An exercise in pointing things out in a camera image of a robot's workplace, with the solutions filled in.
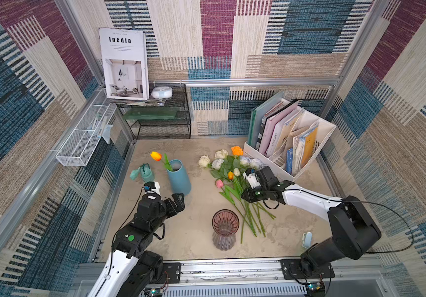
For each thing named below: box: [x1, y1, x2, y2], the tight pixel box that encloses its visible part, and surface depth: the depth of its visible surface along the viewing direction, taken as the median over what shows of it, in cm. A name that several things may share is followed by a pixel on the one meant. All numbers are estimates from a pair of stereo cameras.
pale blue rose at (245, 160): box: [239, 155, 253, 166], surface depth 106 cm
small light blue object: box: [302, 231, 313, 249], surface depth 80 cm
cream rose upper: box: [214, 148, 229, 160], surface depth 110 cm
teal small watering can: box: [130, 162, 156, 184], surface depth 96 cm
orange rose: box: [231, 146, 244, 157], surface depth 110 cm
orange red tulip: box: [149, 151, 163, 162], surface depth 74 cm
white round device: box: [151, 86, 173, 99], surface depth 89 cm
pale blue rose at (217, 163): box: [211, 158, 225, 171], surface depth 104 cm
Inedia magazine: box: [98, 27, 150, 101], surface depth 79 cm
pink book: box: [258, 100, 300, 156], surface depth 91 cm
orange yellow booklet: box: [300, 126, 319, 169], surface depth 91 cm
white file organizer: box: [243, 98, 337, 181], surface depth 96 cm
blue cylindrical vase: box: [167, 159, 192, 196], surface depth 84 cm
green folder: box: [247, 90, 285, 148], surface depth 95 cm
